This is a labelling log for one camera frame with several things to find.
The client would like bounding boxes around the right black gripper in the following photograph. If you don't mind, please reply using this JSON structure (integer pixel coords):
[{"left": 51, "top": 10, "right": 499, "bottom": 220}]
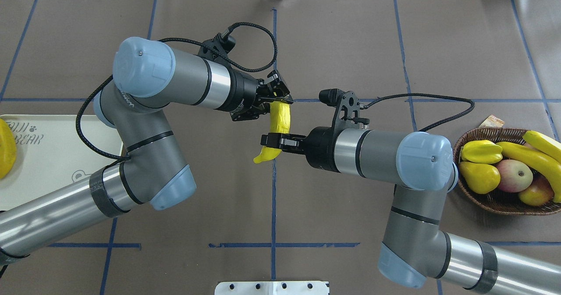
[{"left": 260, "top": 127, "right": 339, "bottom": 173}]

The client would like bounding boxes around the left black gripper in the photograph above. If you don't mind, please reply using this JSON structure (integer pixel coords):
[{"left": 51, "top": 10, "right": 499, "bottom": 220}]
[{"left": 230, "top": 70, "right": 293, "bottom": 121}]

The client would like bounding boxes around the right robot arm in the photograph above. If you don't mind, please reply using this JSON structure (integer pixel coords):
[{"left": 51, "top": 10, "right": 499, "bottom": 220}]
[{"left": 260, "top": 127, "right": 561, "bottom": 295}]

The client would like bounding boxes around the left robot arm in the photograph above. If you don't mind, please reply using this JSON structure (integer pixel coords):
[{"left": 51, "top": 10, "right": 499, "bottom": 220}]
[{"left": 0, "top": 35, "right": 293, "bottom": 265}]

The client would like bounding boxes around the brown wicker basket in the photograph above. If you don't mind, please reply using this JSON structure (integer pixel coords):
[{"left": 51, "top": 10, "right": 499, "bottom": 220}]
[{"left": 453, "top": 127, "right": 561, "bottom": 216}]

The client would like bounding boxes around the yellow starfruit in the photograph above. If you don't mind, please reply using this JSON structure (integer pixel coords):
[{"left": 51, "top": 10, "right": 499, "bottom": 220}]
[{"left": 460, "top": 140, "right": 503, "bottom": 164}]

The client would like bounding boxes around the yellow pear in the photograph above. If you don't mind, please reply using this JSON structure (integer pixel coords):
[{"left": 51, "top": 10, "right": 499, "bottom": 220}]
[{"left": 459, "top": 161, "right": 501, "bottom": 195}]

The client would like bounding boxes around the paper tag label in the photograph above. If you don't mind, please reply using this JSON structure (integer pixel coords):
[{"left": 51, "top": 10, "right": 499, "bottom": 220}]
[{"left": 478, "top": 114, "right": 505, "bottom": 128}]

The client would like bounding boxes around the white bear tray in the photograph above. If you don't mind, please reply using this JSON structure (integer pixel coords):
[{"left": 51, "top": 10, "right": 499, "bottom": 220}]
[{"left": 0, "top": 114, "right": 112, "bottom": 211}]

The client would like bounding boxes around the pink peach apple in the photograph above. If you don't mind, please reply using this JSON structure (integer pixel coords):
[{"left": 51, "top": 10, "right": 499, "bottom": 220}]
[{"left": 496, "top": 159, "right": 533, "bottom": 193}]

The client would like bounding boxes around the red yellow apple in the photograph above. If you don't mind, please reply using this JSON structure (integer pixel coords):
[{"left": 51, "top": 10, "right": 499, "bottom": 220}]
[{"left": 518, "top": 176, "right": 554, "bottom": 206}]

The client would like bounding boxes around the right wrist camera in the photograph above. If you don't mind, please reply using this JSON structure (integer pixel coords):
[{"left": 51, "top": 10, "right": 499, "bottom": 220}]
[{"left": 319, "top": 89, "right": 370, "bottom": 131}]

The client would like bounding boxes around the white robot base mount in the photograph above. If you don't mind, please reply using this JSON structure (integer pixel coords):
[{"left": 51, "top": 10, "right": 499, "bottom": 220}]
[{"left": 214, "top": 281, "right": 330, "bottom": 295}]

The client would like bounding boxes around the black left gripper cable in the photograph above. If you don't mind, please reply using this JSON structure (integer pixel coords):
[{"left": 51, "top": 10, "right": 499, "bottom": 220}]
[{"left": 75, "top": 22, "right": 278, "bottom": 160}]

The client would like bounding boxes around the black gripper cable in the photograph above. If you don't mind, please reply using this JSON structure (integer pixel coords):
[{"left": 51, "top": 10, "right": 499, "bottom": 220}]
[
  {"left": 362, "top": 93, "right": 476, "bottom": 132},
  {"left": 75, "top": 22, "right": 278, "bottom": 160}
]

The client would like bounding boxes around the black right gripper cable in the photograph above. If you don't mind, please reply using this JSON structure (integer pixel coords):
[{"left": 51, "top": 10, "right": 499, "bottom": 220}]
[{"left": 362, "top": 93, "right": 476, "bottom": 132}]

